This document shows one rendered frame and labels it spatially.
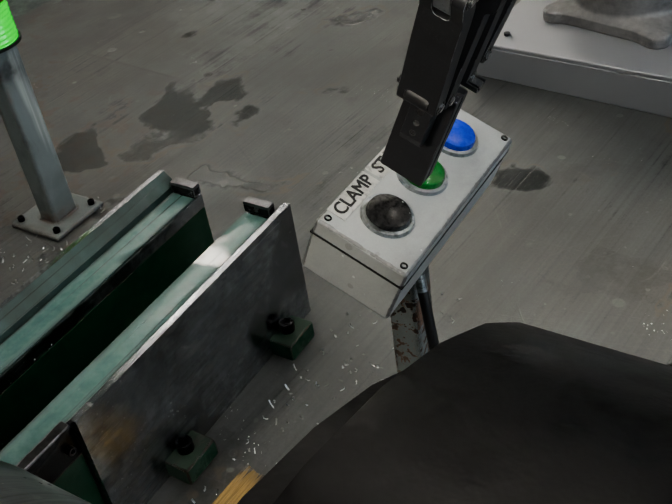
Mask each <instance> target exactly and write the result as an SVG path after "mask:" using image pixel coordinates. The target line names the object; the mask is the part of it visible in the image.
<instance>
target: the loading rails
mask: <svg viewBox="0 0 672 504"><path fill-rule="evenodd" d="M200 193H201V191H200V187H199V183H197V182H193V181H189V180H185V179H181V178H177V177H175V178H174V179H173V180H172V179H171V178H170V177H169V176H168V175H167V174H166V173H165V172H164V171H163V170H158V171H157V172H156V173H154V174H153V175H152V176H151V177H150V178H149V179H147V180H146V181H145V182H144V183H143V184H141V185H140V186H139V187H138V188H137V189H136V190H134V191H133V192H132V193H131V194H130V195H128V196H127V197H126V198H125V199H124V200H122V201H121V202H120V203H119V204H118V205H117V206H115V207H114V208H113V209H112V210H111V211H109V212H108V213H107V214H106V215H105V216H104V217H102V218H101V219H100V220H99V221H98V222H96V223H95V224H94V225H93V226H92V227H90V228H89V229H88V230H87V231H86V232H85V233H83V234H82V235H81V236H80V237H79V238H77V239H76V240H75V241H74V242H73V243H72V244H70V245H69V246H68V247H67V248H66V249H64V250H63V251H62V252H61V253H60V254H58V255H57V256H56V257H55V258H54V259H53V260H51V261H50V262H49V263H48V264H47V265H45V266H44V267H43V268H42V269H41V270H40V271H38V272H37V273H36V274H35V275H34V276H32V277H31V278H30V279H29V280H28V281H26V282H25V283H24V284H23V285H22V286H21V287H19V288H18V289H17V290H16V291H15V292H13V293H12V294H11V295H10V296H9V297H8V298H6V299H5V300H4V301H3V302H2V303H0V461H3V462H6V463H9V464H12V465H15V466H17V467H19V468H21V469H23V470H25V471H27V472H29V473H31V474H33V475H35V476H37V477H39V478H41V479H43V480H45V481H47V482H49V483H51V484H53V485H55V486H57V487H59V488H61V489H63V490H65V491H67V492H69V493H71V494H73V495H75V496H77V497H79V498H81V499H83V500H85V501H87V502H89V503H91V504H147V503H148V502H149V501H150V499H151V498H152V497H153V496H154V495H155V494H156V492H157V491H158V490H159V489H160V488H161V486H162V485H163V484H164V483H165V482H166V481H167V479H168V478H169V477H170V476H172V477H174V478H177V479H179V480H181V481H183V482H185V483H188V484H190V485H192V484H193V483H194V482H195V481H196V480H197V479H198V477H199V476H200V475H201V474H202V472H203V471H204V470H205V469H206V468H207V466H208V465H209V464H210V463H211V461H212V460H213V459H214V458H215V457H216V455H217V453H218V450H217V447H216V444H215V441H214V440H213V439H212V438H210V437H207V436H205V434H206V433H207V432H208V431H209V430H210V429H211V427H212V426H213V425H214V424H215V423H216V422H217V420H218V419H219V418H220V417H221V416H222V414H223V413H224V412H225V411H226V410H227V409H228V407H229V406H230V405H231V404H232V403H233V401H234V400H235V399H236V398H237V397H238V396H239V394H240V393H241V392H242V391H243V390H244V388H245V387H246V386H247V385H248V384H249V383H250V381H251V380H252V379H253V378H254V377H255V375H256V374H257V373H258V372H259V371H260V370H261V368H262V367H263V366H264V365H265V364H266V362H267V361H268V360H269V359H270V358H271V357H272V355H273V354H275V355H278V356H281V357H283V358H286V359H289V360H295V359H296V358H297V357H298V355H299V354H300V353H301V352H302V351H303V349H304V348H305V347H306V346H307V344H308V343H309V342H310V341H311V340H312V338H313V337H314V328H313V323H312V322H311V321H308V320H305V319H304V318H305V316H306V315H307V314H308V313H309V312H310V310H311V309H310V304H309V299H308V293H307V288H306V283H305V278H304V273H303V268H302V263H301V257H300V252H299V247H298V242H297V237H296V232H295V227H294V221H293V216H292V211H291V206H290V203H286V202H284V203H283V204H282V205H281V206H280V207H279V208H278V209H276V210H275V208H274V203H273V202H269V201H265V200H262V199H258V198H254V197H250V196H248V197H247V198H246V199H245V200H244V201H243V205H244V209H245V211H247V212H246V213H244V214H243V215H241V216H240V217H239V218H238V219H237V220H236V221H235V222H234V223H233V224H232V225H231V226H230V227H229V228H228V229H227V230H226V231H225V232H224V233H223V234H222V235H221V236H220V237H219V238H218V239H217V240H216V241H215V242H214V240H213V237H212V233H211V229H210V225H209V221H208V218H207V214H206V210H205V207H204V201H203V198H202V195H201V194H200Z"/></svg>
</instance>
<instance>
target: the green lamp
mask: <svg viewBox="0 0 672 504"><path fill-rule="evenodd" d="M17 38H18V30H17V28H16V25H15V22H14V20H13V16H12V15H11V11H10V10H9V6H8V2H7V1H6V0H3V1H2V2H1V3H0V49H3V48H5V47H7V46H9V45H10V44H12V43H13V42H14V41H15V40H16V39H17Z"/></svg>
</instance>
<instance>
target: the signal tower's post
mask: <svg viewBox="0 0 672 504"><path fill-rule="evenodd" d="M21 39H22V35H21V32H20V31H19V30H18V38H17V39H16V40H15V41H14V42H13V43H12V44H10V45H9V46H7V47H5V48H3V49H0V115H1V118H2V120H3V123H4V125H5V128H6V130H7V132H8V135H9V137H10V140H11V142H12V145H13V147H14V150H15V152H16V155H17V157H18V160H19V162H20V165H21V167H22V170H23V172H24V175H25V177H26V180H27V182H28V185H29V187H30V190H31V192H32V195H33V197H34V200H35V202H36V205H35V206H33V207H32V208H31V209H30V210H28V211H27V212H26V213H24V214H23V215H19V216H18V217H17V220H16V221H14V222H13V223H12V227H15V228H18V229H21V230H24V231H28V232H31V233H34V234H37V235H40V236H43V237H46V238H49V239H52V240H55V241H58V242H59V241H60V240H62V239H63V238H64V237H65V236H66V235H68V234H69V233H70V232H71V231H72V230H74V229H75V228H76V227H77V226H78V225H80V224H81V223H82V222H83V221H84V220H86V219H87V218H88V217H89V216H90V215H92V214H93V213H94V212H95V211H96V210H98V209H99V208H100V206H102V205H103V202H101V201H98V200H95V199H93V198H88V197H84V196H81V195H77V194H74V193H71V191H70V188H69V186H68V183H67V180H66V178H65V175H64V172H63V169H62V167H61V164H60V161H59V159H58V156H57V153H56V151H55V148H54V145H53V142H52V140H51V137H50V134H49V132H48V129H47V126H46V123H45V121H44V118H43V115H42V113H41V110H40V107H39V105H38V102H37V99H36V96H35V94H34V91H33V88H32V86H31V83H30V80H29V77H28V75H27V72H26V69H25V67H24V64H23V61H22V59H21V56H20V53H19V50H18V48H17V44H18V43H19V42H20V41H21Z"/></svg>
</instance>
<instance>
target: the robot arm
mask: <svg viewBox="0 0 672 504"><path fill-rule="evenodd" d="M516 1H517V0H419V6H418V9H417V13H416V17H415V21H414V25H413V29H412V33H411V37H410V41H409V45H408V49H407V53H406V57H405V61H404V65H403V69H402V73H401V74H400V76H399V77H397V82H399V84H398V86H397V93H396V95H397V96H399V97H401V98H402V99H403V102H402V104H401V107H400V110H399V112H398V115H397V118H396V120H395V123H394V126H393V128H392V131H391V134H390V136H389V139H388V142H387V144H386V147H385V149H384V152H383V155H382V157H381V160H380V162H381V163H382V164H383V165H385V166H386V167H388V168H390V169H391V170H393V171H395V172H396V173H398V174H400V175H401V176H403V177H404V178H406V179H408V180H409V181H411V182H413V183H414V184H416V185H418V186H421V185H422V184H423V183H424V182H425V181H426V179H427V178H428V177H429V176H430V175H431V174H432V172H433V170H434V167H435V165H436V163H437V161H438V158H439V156H440V154H441V152H442V149H443V147H444V145H445V142H446V140H447V138H448V136H449V133H450V131H451V129H452V127H453V124H454V122H455V120H456V118H457V115H458V113H459V111H460V109H461V106H462V104H463V102H464V100H465V97H466V95H467V93H468V91H467V90H465V89H464V88H462V87H460V84H461V85H462V86H464V87H466V88H468V89H469V90H471V91H473V92H474V93H478V92H479V91H480V89H481V88H482V86H483V85H484V83H485V81H486V79H484V78H483V77H481V76H479V75H478V74H476V69H477V67H478V65H479V63H481V64H482V63H484V62H485V61H486V60H488V59H489V57H490V56H491V54H492V48H493V46H494V44H495V42H496V40H497V38H498V36H499V34H500V32H501V30H502V28H503V26H504V24H505V22H506V20H507V18H508V16H509V14H510V12H511V10H512V8H513V6H514V4H515V3H516ZM543 19H544V21H546V22H548V23H553V24H565V25H570V26H574V27H578V28H582V29H586V30H590V31H594V32H598V33H602V34H606V35H610V36H614V37H618V38H622V39H625V40H629V41H633V42H636V43H638V44H640V45H642V46H644V47H646V48H649V49H655V50H658V49H664V48H666V47H668V46H669V45H670V44H671V42H672V0H557V1H555V2H552V3H550V4H548V5H547V6H546V7H545V8H544V10H543Z"/></svg>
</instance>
